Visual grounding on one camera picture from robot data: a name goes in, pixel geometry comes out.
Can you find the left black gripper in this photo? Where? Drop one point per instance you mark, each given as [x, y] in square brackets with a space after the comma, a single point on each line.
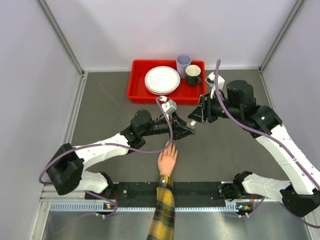
[179, 132]

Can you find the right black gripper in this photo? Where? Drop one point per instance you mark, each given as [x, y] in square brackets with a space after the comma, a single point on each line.
[204, 111]

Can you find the glitter nail polish bottle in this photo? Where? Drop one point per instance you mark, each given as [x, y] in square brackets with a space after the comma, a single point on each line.
[191, 127]

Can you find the yellow plaid sleeve forearm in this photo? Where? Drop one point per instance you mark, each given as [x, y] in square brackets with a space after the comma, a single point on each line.
[163, 222]

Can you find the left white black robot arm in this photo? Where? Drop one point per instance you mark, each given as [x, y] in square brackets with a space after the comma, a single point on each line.
[70, 173]

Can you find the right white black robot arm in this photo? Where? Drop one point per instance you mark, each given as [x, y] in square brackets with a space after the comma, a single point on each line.
[300, 194]

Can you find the mannequin hand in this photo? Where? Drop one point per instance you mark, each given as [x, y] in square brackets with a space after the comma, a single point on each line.
[167, 159]

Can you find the lower white plate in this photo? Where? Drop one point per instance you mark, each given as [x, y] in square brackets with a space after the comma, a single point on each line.
[161, 91]

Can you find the white plate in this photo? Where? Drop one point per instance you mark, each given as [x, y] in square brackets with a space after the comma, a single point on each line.
[162, 77]
[161, 91]

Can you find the dark green mug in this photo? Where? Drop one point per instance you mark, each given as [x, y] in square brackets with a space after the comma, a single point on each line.
[192, 75]

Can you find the upper white plate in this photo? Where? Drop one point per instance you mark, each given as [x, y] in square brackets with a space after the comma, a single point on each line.
[162, 77]

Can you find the lavender plastic cup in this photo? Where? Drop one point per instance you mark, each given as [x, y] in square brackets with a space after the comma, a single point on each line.
[182, 62]

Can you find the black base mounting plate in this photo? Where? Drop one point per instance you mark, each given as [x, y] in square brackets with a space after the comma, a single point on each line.
[184, 194]

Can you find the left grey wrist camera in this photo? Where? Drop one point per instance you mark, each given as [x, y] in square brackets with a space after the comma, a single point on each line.
[168, 105]

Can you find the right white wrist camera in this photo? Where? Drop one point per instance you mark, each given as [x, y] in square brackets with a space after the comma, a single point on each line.
[211, 79]

